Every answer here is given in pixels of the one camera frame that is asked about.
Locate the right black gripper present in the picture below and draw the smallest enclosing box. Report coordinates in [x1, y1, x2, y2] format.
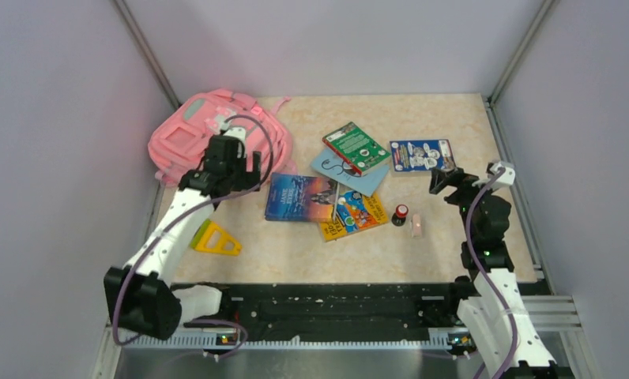
[430, 167, 501, 240]

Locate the pink student backpack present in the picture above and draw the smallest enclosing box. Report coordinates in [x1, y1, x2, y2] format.
[148, 88, 297, 186]

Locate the Jane Eyre dark book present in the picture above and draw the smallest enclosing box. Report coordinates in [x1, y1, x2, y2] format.
[264, 173, 335, 223]

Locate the green red-spined book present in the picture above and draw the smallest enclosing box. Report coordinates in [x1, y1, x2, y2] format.
[322, 122, 390, 176]

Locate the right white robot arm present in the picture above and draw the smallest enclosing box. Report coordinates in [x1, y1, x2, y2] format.
[429, 162, 574, 378]

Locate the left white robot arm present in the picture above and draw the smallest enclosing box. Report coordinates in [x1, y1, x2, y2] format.
[104, 127, 262, 346]

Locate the yellow triangle ruler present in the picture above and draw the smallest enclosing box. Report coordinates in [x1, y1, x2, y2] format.
[190, 220, 243, 256]

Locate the pink eraser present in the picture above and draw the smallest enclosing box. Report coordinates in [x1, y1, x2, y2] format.
[411, 213, 423, 238]

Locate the blue cartoon book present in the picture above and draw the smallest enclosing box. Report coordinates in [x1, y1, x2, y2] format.
[389, 139, 457, 173]

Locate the light blue book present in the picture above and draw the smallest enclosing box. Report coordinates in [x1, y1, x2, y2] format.
[311, 148, 390, 196]

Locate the white pen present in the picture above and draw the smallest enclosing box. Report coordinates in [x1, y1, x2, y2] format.
[332, 182, 341, 220]

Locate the yellow storey treehouse book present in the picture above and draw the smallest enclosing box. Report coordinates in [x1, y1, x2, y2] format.
[319, 190, 389, 242]

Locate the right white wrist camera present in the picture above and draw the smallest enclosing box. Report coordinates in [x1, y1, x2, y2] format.
[486, 160, 516, 189]

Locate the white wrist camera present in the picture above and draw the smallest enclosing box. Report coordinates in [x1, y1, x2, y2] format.
[486, 160, 516, 189]
[218, 114, 247, 142]

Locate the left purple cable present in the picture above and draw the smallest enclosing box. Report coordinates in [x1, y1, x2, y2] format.
[110, 114, 275, 347]

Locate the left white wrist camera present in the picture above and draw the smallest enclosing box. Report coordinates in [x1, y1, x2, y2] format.
[218, 114, 247, 142]

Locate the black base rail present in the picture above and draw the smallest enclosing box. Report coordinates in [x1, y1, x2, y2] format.
[213, 280, 477, 342]

